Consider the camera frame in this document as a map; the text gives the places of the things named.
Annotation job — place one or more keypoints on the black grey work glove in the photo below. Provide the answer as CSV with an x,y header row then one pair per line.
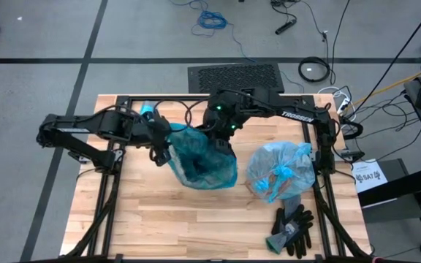
x,y
274,244
292,204

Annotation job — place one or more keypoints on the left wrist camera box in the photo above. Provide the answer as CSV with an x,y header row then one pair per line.
x,y
161,156

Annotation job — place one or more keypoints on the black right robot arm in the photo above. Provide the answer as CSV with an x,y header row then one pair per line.
x,y
291,113

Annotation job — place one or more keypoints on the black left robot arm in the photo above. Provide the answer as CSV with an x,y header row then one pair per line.
x,y
93,128

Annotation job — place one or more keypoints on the white printed label sheet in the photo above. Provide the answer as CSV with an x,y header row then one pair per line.
x,y
369,177

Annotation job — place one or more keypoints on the black power strip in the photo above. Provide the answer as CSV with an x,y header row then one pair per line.
x,y
285,26

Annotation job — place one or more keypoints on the white power strip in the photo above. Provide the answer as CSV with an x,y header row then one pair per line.
x,y
343,105

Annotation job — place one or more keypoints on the teal plastic trash bag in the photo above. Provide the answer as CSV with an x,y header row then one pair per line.
x,y
203,160

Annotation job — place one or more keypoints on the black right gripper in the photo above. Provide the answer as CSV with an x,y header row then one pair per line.
x,y
223,115

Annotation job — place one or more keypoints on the blue trash bag roll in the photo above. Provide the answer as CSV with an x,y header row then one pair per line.
x,y
147,109

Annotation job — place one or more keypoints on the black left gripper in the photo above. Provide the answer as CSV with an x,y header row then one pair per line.
x,y
157,133

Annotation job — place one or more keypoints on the black perforated floor mat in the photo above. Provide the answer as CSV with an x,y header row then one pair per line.
x,y
236,76

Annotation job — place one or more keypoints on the thin black pole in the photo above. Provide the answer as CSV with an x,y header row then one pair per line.
x,y
393,62

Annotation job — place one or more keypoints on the black equipment cart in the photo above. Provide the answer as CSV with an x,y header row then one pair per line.
x,y
400,186

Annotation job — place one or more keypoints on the trash bin with blue liner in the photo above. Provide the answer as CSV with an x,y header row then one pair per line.
x,y
280,170

